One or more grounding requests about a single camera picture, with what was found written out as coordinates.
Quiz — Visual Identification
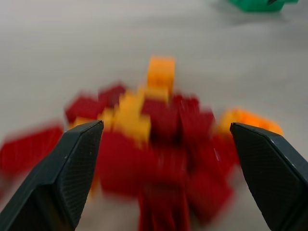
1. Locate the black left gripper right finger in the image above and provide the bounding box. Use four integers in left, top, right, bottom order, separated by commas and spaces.
230, 122, 308, 231

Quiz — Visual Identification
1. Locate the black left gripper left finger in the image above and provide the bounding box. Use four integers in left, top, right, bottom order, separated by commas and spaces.
0, 120, 104, 231

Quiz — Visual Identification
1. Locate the orange toy block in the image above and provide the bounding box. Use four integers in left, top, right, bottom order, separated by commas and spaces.
216, 108, 285, 138

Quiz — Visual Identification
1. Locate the large red toy block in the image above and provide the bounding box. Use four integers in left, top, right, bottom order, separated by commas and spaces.
96, 131, 156, 196

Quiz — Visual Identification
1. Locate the small yellow toy block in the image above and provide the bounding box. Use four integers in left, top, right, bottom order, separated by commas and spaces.
69, 107, 116, 132

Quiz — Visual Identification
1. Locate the dark red toy block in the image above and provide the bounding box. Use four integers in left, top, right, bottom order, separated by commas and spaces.
98, 82, 128, 108

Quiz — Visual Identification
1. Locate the orange-yellow toy block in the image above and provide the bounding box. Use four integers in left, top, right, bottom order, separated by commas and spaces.
146, 55, 176, 97

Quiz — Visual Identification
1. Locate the teal plastic bin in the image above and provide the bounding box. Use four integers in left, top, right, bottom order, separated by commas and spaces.
228, 0, 299, 13

